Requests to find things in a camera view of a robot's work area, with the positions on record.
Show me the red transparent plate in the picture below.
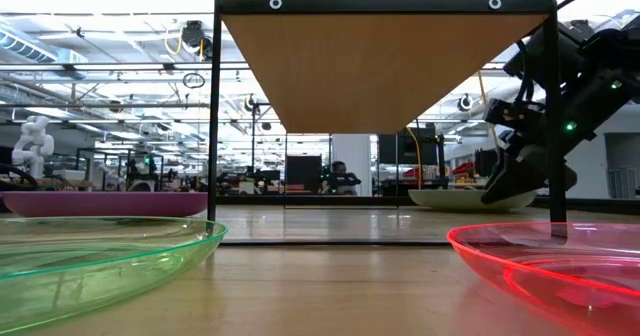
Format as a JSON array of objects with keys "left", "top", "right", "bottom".
[{"left": 445, "top": 220, "right": 640, "bottom": 336}]

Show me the black panel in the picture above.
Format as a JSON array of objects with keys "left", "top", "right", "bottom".
[{"left": 285, "top": 154, "right": 324, "bottom": 194}]

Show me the large black screen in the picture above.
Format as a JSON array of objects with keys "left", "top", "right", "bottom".
[{"left": 377, "top": 127, "right": 440, "bottom": 166}]

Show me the black table frame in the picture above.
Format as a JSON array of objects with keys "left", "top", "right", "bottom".
[{"left": 215, "top": 194, "right": 640, "bottom": 212}]

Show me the person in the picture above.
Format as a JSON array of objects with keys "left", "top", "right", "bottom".
[{"left": 322, "top": 160, "right": 362, "bottom": 196}]

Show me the metal ceiling duct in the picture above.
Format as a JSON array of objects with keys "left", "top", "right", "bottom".
[{"left": 0, "top": 25, "right": 89, "bottom": 80}]

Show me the green transparent plate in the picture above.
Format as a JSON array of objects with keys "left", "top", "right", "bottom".
[{"left": 0, "top": 215, "right": 229, "bottom": 336}]

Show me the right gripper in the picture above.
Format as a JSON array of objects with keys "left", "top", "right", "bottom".
[{"left": 482, "top": 98, "right": 547, "bottom": 204}]

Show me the wooden shelf with black frame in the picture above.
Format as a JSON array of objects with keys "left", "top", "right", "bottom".
[{"left": 206, "top": 0, "right": 569, "bottom": 248}]

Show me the teal plate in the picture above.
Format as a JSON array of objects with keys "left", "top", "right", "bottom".
[{"left": 407, "top": 187, "right": 540, "bottom": 213}]

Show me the black ceiling-hung device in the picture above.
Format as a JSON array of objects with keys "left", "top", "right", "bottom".
[{"left": 179, "top": 19, "right": 208, "bottom": 49}]

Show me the purple plate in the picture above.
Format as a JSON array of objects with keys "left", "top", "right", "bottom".
[{"left": 0, "top": 190, "right": 209, "bottom": 219}]

